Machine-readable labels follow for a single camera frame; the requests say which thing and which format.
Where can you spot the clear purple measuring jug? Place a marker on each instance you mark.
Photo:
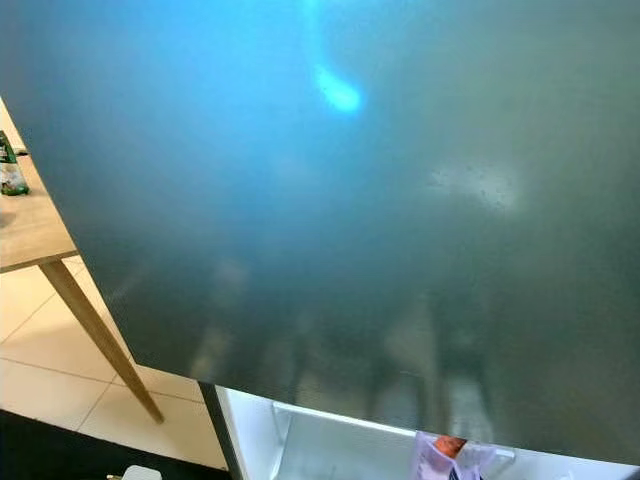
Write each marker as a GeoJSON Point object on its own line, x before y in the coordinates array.
{"type": "Point", "coordinates": [425, 465]}

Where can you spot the orange carrot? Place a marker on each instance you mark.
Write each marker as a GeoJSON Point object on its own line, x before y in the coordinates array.
{"type": "Point", "coordinates": [450, 446]}

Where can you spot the light wooden dining table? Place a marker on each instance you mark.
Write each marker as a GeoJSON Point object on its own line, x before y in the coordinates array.
{"type": "Point", "coordinates": [30, 220]}

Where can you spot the green stock pouch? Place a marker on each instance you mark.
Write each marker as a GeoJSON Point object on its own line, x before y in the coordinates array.
{"type": "Point", "coordinates": [12, 175]}

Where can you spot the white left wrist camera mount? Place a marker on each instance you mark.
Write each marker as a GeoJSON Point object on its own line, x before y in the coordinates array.
{"type": "Point", "coordinates": [142, 474]}

